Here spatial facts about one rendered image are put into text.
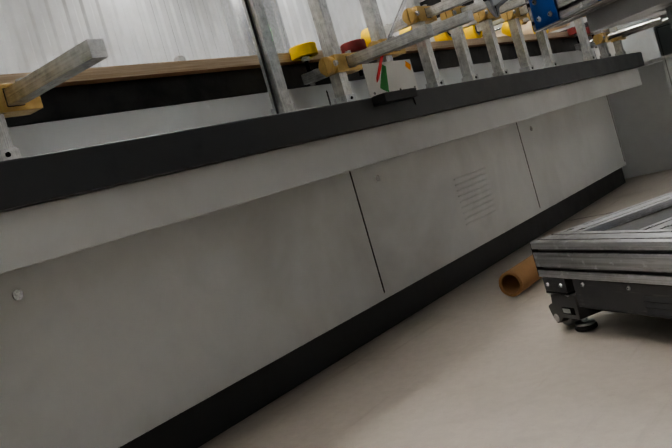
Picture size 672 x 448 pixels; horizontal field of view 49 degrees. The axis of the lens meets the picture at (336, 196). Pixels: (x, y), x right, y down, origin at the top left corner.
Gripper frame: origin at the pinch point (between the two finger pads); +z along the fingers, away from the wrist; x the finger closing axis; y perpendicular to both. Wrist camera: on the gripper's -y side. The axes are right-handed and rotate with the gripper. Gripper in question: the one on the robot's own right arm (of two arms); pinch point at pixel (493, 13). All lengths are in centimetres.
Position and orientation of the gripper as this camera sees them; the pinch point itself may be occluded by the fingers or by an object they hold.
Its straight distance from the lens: 215.7
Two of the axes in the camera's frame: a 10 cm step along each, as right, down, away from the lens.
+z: 2.8, 9.6, 0.3
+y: 7.5, -2.0, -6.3
